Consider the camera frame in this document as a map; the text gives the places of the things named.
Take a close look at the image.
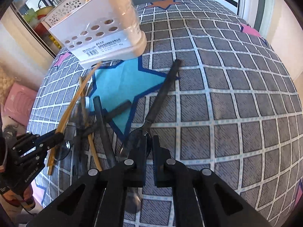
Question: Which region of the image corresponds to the black handled steel spoon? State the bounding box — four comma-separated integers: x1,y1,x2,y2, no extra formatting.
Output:
119,59,182,161

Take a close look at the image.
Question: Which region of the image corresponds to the pink box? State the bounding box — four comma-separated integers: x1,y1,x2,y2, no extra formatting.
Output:
4,82,37,127

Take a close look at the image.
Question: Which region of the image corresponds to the grey checked star tablecloth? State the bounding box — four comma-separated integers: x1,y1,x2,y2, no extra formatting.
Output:
26,0,303,227

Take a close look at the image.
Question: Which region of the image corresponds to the white plastic utensil holder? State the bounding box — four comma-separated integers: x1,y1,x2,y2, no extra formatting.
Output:
49,0,147,69

